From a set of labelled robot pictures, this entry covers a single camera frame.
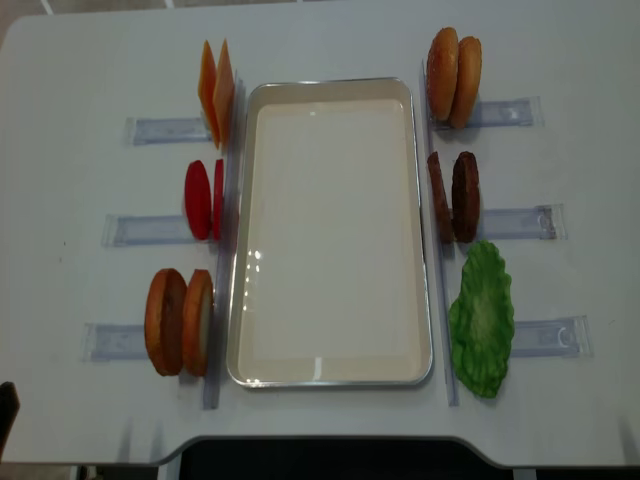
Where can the long clear strip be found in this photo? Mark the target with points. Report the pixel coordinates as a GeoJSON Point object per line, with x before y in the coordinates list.
{"type": "Point", "coordinates": [451, 381]}
{"type": "Point", "coordinates": [227, 251]}

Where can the inner right bun slice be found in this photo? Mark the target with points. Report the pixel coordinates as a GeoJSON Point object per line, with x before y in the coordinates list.
{"type": "Point", "coordinates": [441, 70]}

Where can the inner brown meat patty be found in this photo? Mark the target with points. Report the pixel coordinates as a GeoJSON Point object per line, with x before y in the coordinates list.
{"type": "Point", "coordinates": [440, 203]}

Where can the clear cheese holder rail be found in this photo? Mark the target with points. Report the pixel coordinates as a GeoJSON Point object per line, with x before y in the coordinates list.
{"type": "Point", "coordinates": [149, 131]}

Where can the outer red tomato slice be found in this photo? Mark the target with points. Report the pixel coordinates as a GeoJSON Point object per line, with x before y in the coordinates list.
{"type": "Point", "coordinates": [197, 200]}

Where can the outer right bun slice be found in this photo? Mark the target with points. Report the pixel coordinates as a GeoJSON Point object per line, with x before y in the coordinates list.
{"type": "Point", "coordinates": [468, 81]}

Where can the orange cheese slice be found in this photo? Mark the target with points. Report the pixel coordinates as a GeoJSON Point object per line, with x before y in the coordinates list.
{"type": "Point", "coordinates": [206, 85]}
{"type": "Point", "coordinates": [223, 97]}

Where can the green lettuce leaf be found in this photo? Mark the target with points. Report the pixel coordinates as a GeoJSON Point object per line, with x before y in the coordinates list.
{"type": "Point", "coordinates": [481, 321]}

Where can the outer orange cheese slice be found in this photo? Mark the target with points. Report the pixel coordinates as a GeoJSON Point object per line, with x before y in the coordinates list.
{"type": "Point", "coordinates": [206, 85]}

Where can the outer brown meat patty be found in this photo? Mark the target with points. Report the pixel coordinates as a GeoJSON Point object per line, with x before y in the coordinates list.
{"type": "Point", "coordinates": [465, 198]}

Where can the inner red tomato slice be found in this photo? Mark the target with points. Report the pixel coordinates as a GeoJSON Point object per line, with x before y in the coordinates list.
{"type": "Point", "coordinates": [218, 199]}

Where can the inner orange cheese slice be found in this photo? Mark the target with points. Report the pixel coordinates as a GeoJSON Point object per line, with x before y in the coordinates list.
{"type": "Point", "coordinates": [223, 97]}

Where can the long clear left strip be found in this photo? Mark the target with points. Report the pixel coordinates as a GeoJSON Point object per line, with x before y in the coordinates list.
{"type": "Point", "coordinates": [227, 251]}

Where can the bread slice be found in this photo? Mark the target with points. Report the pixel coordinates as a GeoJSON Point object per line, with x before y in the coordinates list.
{"type": "Point", "coordinates": [198, 306]}
{"type": "Point", "coordinates": [164, 321]}

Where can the brown meat patty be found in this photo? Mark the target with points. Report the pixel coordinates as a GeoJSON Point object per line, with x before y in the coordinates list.
{"type": "Point", "coordinates": [465, 198]}
{"type": "Point", "coordinates": [440, 203]}

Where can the inner left bread slice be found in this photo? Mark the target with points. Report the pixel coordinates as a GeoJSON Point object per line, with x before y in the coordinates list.
{"type": "Point", "coordinates": [198, 306]}

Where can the red tomato slice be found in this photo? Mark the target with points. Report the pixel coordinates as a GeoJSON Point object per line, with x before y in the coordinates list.
{"type": "Point", "coordinates": [218, 199]}
{"type": "Point", "coordinates": [197, 200]}

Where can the bun slice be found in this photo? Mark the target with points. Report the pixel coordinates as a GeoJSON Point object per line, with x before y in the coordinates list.
{"type": "Point", "coordinates": [468, 81]}
{"type": "Point", "coordinates": [441, 70]}

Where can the long clear right strip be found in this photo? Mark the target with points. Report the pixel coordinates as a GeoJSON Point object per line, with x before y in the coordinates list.
{"type": "Point", "coordinates": [451, 381]}

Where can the white metal tray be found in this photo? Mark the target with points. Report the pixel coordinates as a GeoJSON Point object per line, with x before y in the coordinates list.
{"type": "Point", "coordinates": [330, 284]}

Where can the outer left bread slice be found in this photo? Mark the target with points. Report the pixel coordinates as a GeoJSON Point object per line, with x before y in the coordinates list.
{"type": "Point", "coordinates": [164, 321]}

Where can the dark object at table edge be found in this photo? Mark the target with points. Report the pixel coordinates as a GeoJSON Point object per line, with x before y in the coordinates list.
{"type": "Point", "coordinates": [9, 407]}

